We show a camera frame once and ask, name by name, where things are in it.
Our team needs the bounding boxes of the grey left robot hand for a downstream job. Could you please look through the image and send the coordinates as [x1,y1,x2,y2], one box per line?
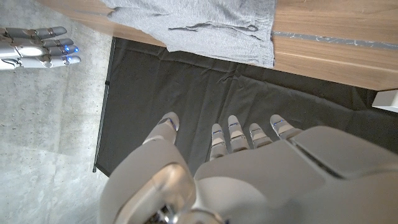
[98,111,398,224]

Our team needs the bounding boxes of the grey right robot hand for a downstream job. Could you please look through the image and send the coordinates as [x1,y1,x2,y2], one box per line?
[0,26,81,71]

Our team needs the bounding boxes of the grey fabric shorts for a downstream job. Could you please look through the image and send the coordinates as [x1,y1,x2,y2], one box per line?
[99,0,277,68]

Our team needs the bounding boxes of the black backdrop stand pole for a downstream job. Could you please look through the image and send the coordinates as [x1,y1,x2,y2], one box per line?
[92,36,116,174]

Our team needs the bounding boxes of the black backdrop curtain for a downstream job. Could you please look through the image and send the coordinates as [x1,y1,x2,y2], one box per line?
[92,36,398,178]

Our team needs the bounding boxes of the white power strip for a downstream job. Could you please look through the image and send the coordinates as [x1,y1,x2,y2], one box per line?
[371,90,398,113]

